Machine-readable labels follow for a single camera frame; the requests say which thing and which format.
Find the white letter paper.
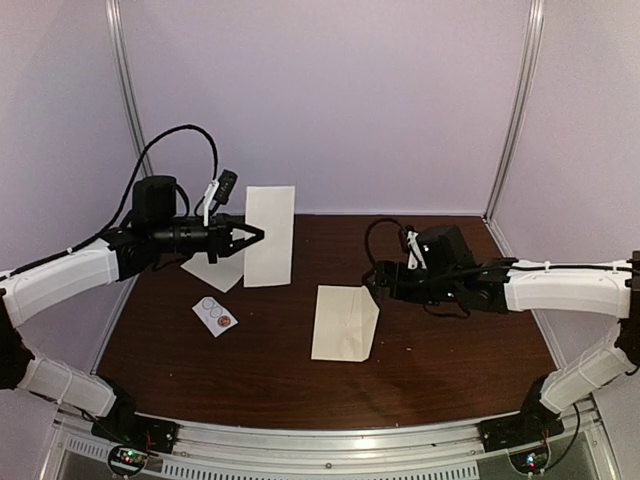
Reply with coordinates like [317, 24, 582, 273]
[243, 186, 296, 288]

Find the black camera cable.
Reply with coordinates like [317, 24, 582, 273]
[363, 218, 409, 281]
[0, 124, 221, 276]

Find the sticker sheet with wax seal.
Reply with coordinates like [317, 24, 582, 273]
[192, 297, 238, 338]

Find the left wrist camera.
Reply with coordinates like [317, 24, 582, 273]
[203, 170, 238, 227]

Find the front aluminium rail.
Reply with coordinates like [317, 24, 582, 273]
[47, 389, 609, 480]

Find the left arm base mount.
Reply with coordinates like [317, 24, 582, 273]
[81, 411, 178, 479]

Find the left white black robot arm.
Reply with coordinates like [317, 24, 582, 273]
[1, 170, 265, 444]

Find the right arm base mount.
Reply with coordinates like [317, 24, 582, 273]
[478, 398, 564, 476]

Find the left black camera cable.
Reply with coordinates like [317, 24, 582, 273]
[0, 124, 221, 276]

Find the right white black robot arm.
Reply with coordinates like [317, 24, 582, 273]
[362, 225, 639, 442]

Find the aluminium frame post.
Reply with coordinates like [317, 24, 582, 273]
[483, 0, 545, 224]
[105, 0, 146, 155]

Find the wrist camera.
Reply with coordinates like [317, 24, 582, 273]
[203, 170, 238, 227]
[400, 225, 427, 270]

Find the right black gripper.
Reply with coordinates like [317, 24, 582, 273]
[362, 261, 459, 305]

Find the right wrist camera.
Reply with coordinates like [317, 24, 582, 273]
[400, 225, 427, 270]

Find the cream paper envelope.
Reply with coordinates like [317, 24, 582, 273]
[311, 285, 379, 363]

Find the right aluminium frame post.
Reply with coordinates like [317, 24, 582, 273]
[483, 0, 545, 224]

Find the white paper sheet back left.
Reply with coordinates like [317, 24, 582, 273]
[181, 252, 244, 293]

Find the right black camera cable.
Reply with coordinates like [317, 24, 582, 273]
[363, 218, 409, 281]

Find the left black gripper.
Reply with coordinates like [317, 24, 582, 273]
[152, 211, 264, 265]

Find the left aluminium frame post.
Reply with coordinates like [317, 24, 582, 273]
[105, 0, 146, 155]

